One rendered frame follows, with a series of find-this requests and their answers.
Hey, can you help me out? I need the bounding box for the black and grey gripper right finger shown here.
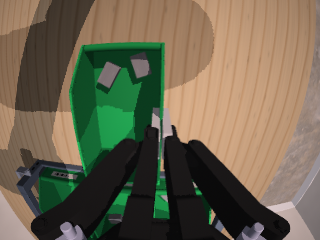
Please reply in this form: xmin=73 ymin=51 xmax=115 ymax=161
xmin=161 ymin=108 xmax=290 ymax=240

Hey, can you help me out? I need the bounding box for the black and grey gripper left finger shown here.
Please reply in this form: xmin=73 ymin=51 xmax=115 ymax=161
xmin=31 ymin=108 xmax=160 ymax=240

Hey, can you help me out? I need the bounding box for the grey metal shelf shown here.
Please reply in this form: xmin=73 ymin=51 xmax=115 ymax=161
xmin=15 ymin=160 xmax=224 ymax=232

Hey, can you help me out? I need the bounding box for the green bin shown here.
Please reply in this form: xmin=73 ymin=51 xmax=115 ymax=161
xmin=154 ymin=178 xmax=212 ymax=224
xmin=39 ymin=167 xmax=85 ymax=213
xmin=69 ymin=42 xmax=165 ymax=185
xmin=94 ymin=184 xmax=132 ymax=238

